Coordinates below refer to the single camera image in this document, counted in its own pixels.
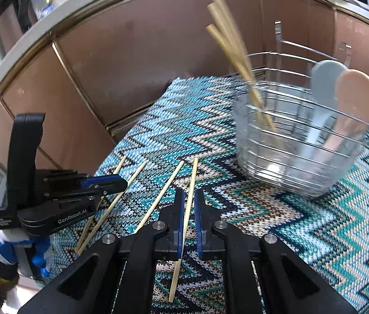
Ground pale bamboo chopstick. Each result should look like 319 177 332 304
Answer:
206 24 277 133
75 161 147 255
207 3 264 119
134 160 185 235
74 155 128 254
211 0 261 105
169 158 200 303

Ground wire and plastic utensil holder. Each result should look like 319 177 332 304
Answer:
228 20 369 199

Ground pale pink plastic spoon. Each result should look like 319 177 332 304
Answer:
320 69 369 161

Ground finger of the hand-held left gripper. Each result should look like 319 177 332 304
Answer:
83 180 129 215
73 174 123 187

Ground copper base cabinets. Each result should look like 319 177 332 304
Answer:
0 0 369 174

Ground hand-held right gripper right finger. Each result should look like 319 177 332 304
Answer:
194 188 358 314

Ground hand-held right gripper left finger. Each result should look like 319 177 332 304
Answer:
18 188 186 314

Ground person's left hand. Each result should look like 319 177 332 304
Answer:
0 225 53 279

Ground pale blue plastic spoon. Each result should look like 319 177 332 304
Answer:
302 60 349 152

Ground zigzag knitted cloth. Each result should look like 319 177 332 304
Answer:
45 77 369 314

